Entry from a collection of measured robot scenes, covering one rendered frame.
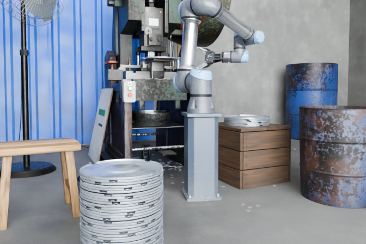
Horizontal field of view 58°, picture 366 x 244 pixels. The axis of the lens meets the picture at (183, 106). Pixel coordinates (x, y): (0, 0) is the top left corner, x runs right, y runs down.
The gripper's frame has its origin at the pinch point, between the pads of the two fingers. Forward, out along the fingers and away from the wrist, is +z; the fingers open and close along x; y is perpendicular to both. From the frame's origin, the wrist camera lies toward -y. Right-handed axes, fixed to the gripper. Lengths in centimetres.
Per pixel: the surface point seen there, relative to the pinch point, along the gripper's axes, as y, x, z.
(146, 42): -10.7, -13.2, 38.3
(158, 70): -6.9, 7.2, 27.7
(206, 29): -21.6, -22.8, -3.1
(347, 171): 41, 60, -86
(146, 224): 113, 66, -13
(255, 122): 10, 41, -40
